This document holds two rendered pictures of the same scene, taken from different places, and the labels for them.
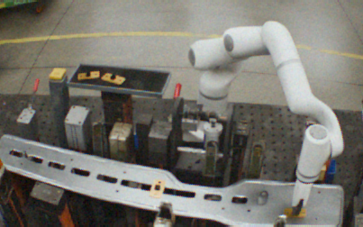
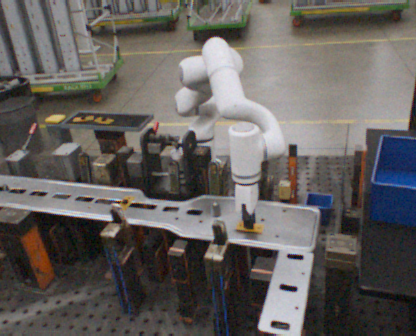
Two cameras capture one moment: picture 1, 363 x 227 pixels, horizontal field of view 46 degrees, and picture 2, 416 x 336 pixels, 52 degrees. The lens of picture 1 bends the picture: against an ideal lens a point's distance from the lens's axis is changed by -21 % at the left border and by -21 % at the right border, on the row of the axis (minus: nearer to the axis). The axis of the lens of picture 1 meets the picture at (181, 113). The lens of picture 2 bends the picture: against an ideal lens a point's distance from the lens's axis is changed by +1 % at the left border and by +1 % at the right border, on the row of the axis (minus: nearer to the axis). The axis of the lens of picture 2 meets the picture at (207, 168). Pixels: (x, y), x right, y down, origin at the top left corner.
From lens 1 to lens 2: 0.56 m
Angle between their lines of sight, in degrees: 11
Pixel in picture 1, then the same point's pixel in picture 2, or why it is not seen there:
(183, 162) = (158, 185)
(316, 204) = (279, 222)
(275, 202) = (229, 215)
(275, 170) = not seen: hidden behind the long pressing
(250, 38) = (198, 64)
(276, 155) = not seen: hidden behind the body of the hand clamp
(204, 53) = (182, 98)
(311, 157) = (236, 152)
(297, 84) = (224, 87)
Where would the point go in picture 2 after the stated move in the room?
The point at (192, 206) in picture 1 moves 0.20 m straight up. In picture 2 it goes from (149, 216) to (139, 165)
